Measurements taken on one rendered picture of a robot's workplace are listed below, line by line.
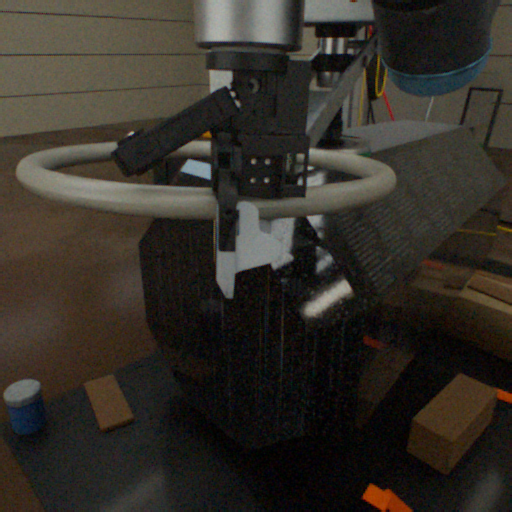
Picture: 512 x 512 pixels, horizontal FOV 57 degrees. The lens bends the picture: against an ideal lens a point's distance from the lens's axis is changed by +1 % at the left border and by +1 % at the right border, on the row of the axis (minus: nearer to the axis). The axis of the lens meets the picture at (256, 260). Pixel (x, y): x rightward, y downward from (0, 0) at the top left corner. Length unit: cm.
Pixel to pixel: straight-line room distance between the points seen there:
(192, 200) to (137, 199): 5
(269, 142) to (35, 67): 717
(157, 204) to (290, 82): 16
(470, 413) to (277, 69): 127
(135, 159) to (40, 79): 715
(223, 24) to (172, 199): 15
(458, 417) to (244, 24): 129
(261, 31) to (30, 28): 719
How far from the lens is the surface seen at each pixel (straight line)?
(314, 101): 113
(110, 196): 46
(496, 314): 197
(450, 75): 47
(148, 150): 41
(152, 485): 142
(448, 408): 153
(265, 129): 42
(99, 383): 176
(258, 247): 42
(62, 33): 774
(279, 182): 42
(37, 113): 754
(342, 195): 48
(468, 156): 175
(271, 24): 39
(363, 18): 115
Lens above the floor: 108
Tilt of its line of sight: 24 degrees down
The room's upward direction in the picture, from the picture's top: straight up
